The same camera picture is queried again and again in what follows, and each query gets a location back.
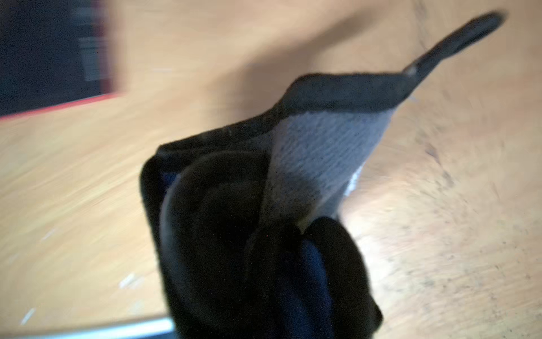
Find red drawing tablet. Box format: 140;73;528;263
1;1;117;119

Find aluminium front rail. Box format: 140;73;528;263
8;316;179;339

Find grey microfibre cloth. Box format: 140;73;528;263
140;10;507;338

